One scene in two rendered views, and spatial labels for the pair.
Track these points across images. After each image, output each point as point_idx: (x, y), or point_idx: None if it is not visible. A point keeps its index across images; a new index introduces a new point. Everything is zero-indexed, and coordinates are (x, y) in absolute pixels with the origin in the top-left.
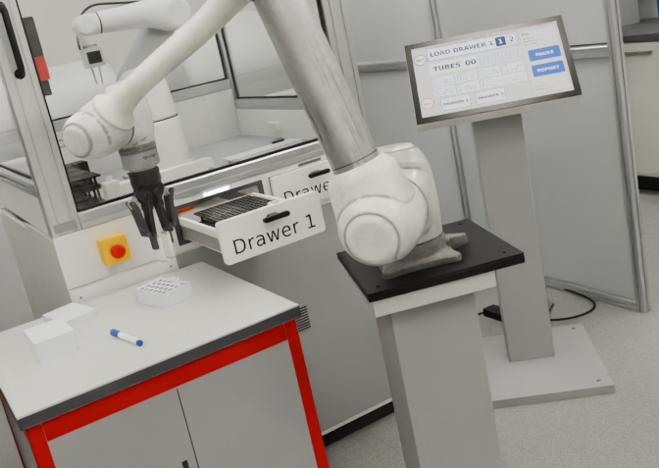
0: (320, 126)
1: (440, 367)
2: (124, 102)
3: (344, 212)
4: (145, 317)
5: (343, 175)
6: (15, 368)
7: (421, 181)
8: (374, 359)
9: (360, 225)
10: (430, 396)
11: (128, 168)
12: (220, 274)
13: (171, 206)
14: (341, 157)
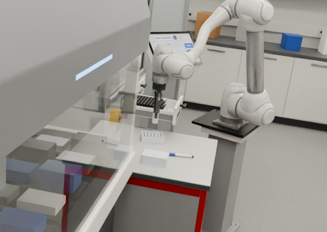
0: (258, 77)
1: (238, 161)
2: (197, 58)
3: (263, 107)
4: (163, 147)
5: (260, 95)
6: (154, 171)
7: None
8: None
9: (270, 112)
10: (234, 171)
11: (162, 82)
12: (151, 129)
13: None
14: (260, 88)
